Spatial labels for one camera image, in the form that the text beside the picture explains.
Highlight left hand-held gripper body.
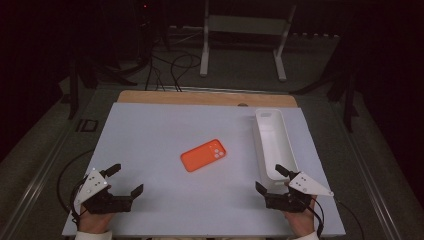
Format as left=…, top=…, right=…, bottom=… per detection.
left=73, top=168, right=134, bottom=215

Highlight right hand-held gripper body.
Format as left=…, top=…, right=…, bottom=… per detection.
left=265, top=171, right=334, bottom=213

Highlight white plastic tray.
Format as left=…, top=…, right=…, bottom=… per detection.
left=252, top=108, right=300, bottom=192

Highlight orange phone case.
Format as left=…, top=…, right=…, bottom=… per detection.
left=180, top=138, right=228, bottom=173

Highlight person's left hand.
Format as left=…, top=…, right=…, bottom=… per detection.
left=78, top=206, right=114, bottom=234

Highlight person's right hand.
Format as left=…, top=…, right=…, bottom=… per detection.
left=283, top=199, right=317, bottom=236

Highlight pale grey table mat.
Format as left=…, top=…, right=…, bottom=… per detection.
left=62, top=102, right=347, bottom=238

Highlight dark tripod stand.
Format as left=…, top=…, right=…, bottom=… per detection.
left=289, top=64, right=362, bottom=133
left=66, top=54, right=139, bottom=121

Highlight white metal stand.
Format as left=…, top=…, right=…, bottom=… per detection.
left=199, top=0, right=298, bottom=83

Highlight left hand-held gripper black cable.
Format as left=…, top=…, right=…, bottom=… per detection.
left=56, top=149, right=95, bottom=223

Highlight hand-held gripper black cable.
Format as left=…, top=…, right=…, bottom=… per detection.
left=56, top=149, right=95, bottom=223
left=308, top=195, right=365, bottom=240

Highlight black square floor frame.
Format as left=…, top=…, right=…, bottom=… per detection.
left=75, top=118, right=100, bottom=133

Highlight metal floor rail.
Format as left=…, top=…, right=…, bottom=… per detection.
left=0, top=133, right=73, bottom=240
left=343, top=133, right=404, bottom=240

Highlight right hand-held gripper black cable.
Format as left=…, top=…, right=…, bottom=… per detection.
left=308, top=195, right=365, bottom=240

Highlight black floor cables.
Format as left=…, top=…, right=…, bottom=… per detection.
left=144, top=51, right=203, bottom=93

